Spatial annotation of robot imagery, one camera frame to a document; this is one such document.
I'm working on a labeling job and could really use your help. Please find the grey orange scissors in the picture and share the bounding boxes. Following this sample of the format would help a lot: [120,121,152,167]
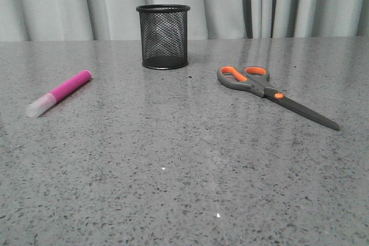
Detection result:
[217,66,340,131]

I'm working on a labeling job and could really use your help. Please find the pink marker pen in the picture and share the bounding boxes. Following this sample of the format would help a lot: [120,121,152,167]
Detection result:
[25,70,92,118]

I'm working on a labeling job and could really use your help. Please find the black mesh pen holder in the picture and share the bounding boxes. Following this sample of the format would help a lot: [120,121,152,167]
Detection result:
[136,4,190,70]

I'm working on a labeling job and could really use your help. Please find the grey curtain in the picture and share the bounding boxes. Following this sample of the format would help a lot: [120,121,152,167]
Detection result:
[1,0,368,41]

